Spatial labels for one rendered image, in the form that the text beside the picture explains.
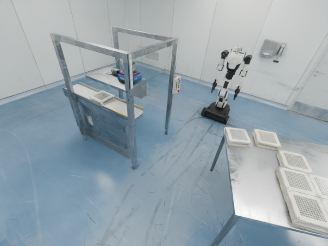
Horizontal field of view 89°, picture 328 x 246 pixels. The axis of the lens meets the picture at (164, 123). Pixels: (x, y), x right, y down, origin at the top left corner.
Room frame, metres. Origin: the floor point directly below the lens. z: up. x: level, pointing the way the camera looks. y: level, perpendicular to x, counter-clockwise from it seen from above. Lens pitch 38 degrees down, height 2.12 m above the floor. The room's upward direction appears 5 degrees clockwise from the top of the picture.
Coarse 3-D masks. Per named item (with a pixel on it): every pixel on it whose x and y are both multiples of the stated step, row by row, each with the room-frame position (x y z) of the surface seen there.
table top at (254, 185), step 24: (288, 144) 1.47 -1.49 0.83; (312, 144) 1.51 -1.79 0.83; (240, 168) 1.05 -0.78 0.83; (264, 168) 1.08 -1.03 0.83; (312, 168) 1.13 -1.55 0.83; (240, 192) 0.80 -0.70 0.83; (264, 192) 0.82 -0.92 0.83; (240, 216) 0.60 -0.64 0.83; (264, 216) 0.61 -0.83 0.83; (288, 216) 0.63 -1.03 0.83
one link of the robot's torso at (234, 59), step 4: (232, 52) 3.31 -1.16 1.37; (240, 52) 3.38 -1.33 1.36; (228, 56) 3.23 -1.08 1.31; (232, 56) 3.18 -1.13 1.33; (236, 56) 3.16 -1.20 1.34; (240, 56) 3.14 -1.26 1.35; (244, 56) 3.26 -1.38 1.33; (228, 60) 3.20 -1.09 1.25; (232, 60) 3.16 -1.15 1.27; (236, 60) 3.13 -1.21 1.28; (240, 60) 3.11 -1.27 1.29; (228, 64) 3.21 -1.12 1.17; (232, 64) 3.16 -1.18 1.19; (236, 64) 3.12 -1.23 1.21; (240, 64) 3.24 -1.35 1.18; (228, 68) 3.20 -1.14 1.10; (232, 68) 3.15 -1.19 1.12; (236, 68) 3.14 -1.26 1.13
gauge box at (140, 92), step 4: (140, 84) 1.80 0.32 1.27; (144, 84) 1.85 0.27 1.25; (136, 88) 1.83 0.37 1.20; (140, 88) 1.80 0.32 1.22; (144, 88) 1.85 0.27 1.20; (136, 92) 1.83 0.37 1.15; (140, 92) 1.80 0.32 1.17; (144, 92) 1.85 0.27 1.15; (136, 96) 1.83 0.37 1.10; (140, 96) 1.80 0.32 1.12; (144, 96) 1.85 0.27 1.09
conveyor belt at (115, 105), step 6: (78, 84) 2.44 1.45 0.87; (78, 90) 2.25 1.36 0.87; (84, 90) 2.27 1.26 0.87; (90, 90) 2.28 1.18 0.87; (84, 96) 2.09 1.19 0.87; (114, 102) 1.99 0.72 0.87; (120, 102) 2.00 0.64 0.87; (114, 108) 1.84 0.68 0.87; (120, 108) 1.85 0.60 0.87; (126, 108) 1.87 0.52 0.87; (126, 114) 1.73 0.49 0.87; (138, 114) 1.76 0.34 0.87
